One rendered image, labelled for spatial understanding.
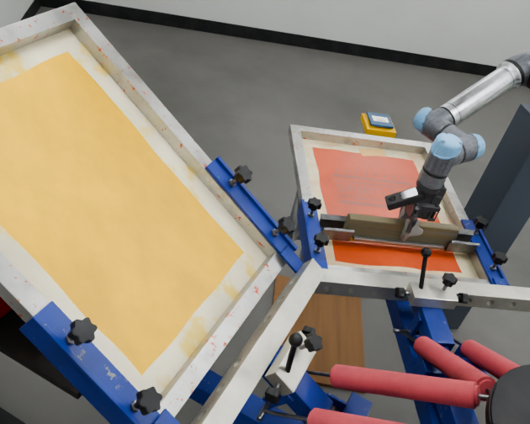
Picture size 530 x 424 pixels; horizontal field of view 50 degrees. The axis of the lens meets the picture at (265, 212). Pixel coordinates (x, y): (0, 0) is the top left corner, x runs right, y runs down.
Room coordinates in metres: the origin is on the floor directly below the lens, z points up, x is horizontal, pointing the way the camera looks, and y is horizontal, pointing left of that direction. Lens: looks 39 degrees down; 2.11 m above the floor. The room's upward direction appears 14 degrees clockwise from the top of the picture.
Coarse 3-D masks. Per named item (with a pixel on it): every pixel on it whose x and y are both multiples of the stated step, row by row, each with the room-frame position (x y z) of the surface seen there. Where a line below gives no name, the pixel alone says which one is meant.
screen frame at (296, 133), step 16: (304, 128) 1.92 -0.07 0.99; (320, 128) 1.95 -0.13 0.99; (352, 144) 1.95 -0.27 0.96; (368, 144) 1.96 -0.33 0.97; (384, 144) 1.97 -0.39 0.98; (400, 144) 1.99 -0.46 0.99; (416, 144) 2.01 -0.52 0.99; (304, 160) 1.71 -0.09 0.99; (304, 176) 1.61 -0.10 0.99; (304, 192) 1.52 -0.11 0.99; (448, 192) 1.73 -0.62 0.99; (448, 208) 1.67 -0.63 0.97; (368, 272) 1.22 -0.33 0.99; (384, 272) 1.23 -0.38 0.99; (400, 272) 1.25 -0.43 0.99; (480, 272) 1.35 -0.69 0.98
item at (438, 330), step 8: (424, 312) 1.06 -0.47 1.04; (432, 312) 1.07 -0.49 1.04; (440, 312) 1.07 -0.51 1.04; (424, 320) 1.04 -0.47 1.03; (432, 320) 1.04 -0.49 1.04; (440, 320) 1.05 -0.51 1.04; (424, 328) 1.02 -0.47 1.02; (432, 328) 1.01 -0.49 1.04; (440, 328) 1.02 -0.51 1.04; (448, 328) 1.02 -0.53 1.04; (432, 336) 0.99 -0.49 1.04; (440, 336) 0.99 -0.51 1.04; (448, 336) 1.00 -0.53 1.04; (440, 344) 0.97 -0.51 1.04; (448, 344) 0.97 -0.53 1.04
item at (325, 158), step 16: (320, 160) 1.79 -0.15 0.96; (336, 160) 1.81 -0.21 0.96; (352, 160) 1.84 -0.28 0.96; (320, 176) 1.68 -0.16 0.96; (336, 192) 1.61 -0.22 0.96; (336, 208) 1.52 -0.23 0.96; (352, 208) 1.55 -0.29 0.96; (368, 208) 1.57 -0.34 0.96; (336, 256) 1.29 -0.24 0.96; (352, 256) 1.31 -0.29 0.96; (368, 256) 1.32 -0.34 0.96; (384, 256) 1.34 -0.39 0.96
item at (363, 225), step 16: (352, 224) 1.35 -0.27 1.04; (368, 224) 1.36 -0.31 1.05; (384, 224) 1.37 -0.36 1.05; (400, 224) 1.39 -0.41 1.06; (432, 224) 1.42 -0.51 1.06; (448, 224) 1.44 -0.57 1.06; (400, 240) 1.39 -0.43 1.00; (416, 240) 1.40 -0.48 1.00; (432, 240) 1.41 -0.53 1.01; (448, 240) 1.42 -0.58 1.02
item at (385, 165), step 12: (372, 156) 1.90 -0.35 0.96; (384, 156) 1.92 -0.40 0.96; (372, 168) 1.81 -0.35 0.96; (384, 168) 1.84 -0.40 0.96; (396, 168) 1.86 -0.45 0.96; (408, 168) 1.88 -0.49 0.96; (384, 216) 1.54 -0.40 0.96; (396, 216) 1.56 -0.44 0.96; (396, 252) 1.37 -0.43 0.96; (408, 252) 1.39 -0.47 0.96; (420, 252) 1.40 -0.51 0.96; (432, 252) 1.42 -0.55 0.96; (444, 252) 1.43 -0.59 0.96; (408, 264) 1.33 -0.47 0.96; (420, 264) 1.34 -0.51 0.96; (432, 264) 1.36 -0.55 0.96; (444, 264) 1.37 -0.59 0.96; (456, 264) 1.39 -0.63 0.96
